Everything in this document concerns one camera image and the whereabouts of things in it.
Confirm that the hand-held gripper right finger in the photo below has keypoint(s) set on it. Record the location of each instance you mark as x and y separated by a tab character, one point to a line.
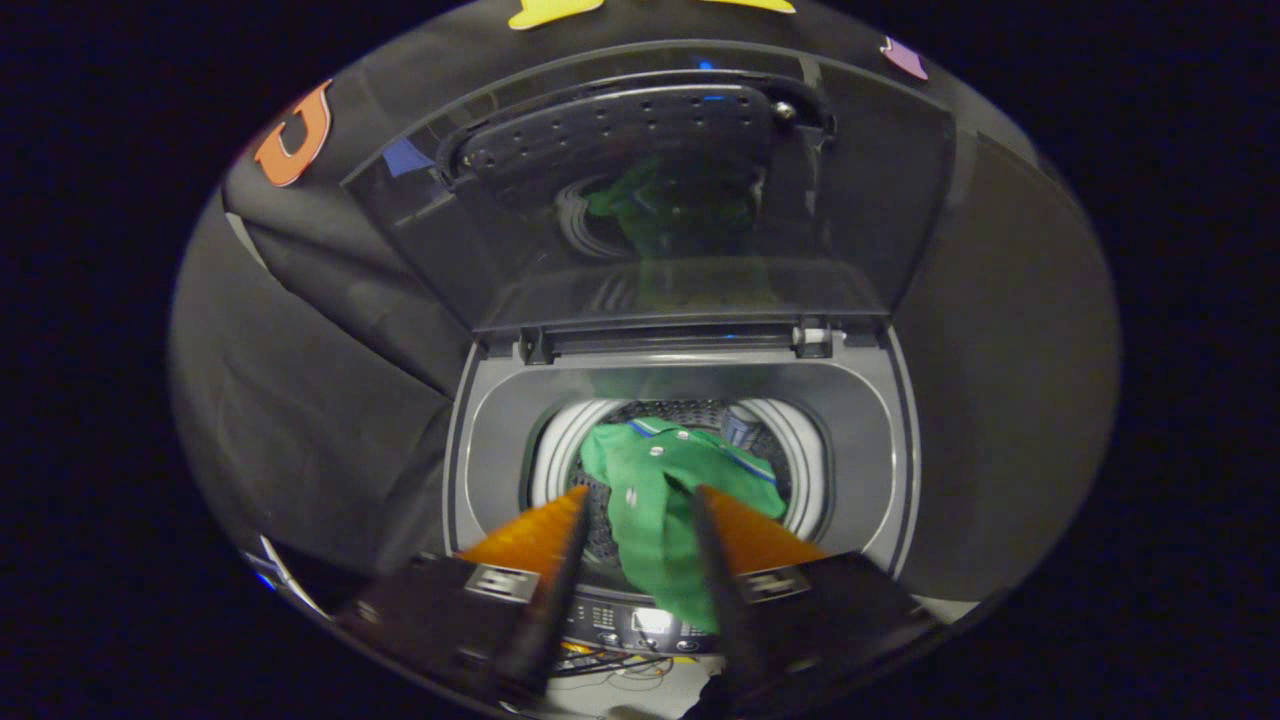
725	600

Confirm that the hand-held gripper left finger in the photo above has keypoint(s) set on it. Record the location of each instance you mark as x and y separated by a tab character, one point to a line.
555	600

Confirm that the green polo shirt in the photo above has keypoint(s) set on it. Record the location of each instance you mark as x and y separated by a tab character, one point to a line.
650	500

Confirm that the dark washing machine lid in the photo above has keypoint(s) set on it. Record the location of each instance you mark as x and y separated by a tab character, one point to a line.
860	200

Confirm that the blue white object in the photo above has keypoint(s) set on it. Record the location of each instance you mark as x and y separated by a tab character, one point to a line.
285	580

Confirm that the black backdrop cloth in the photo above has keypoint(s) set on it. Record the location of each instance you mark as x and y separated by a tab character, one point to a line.
310	400

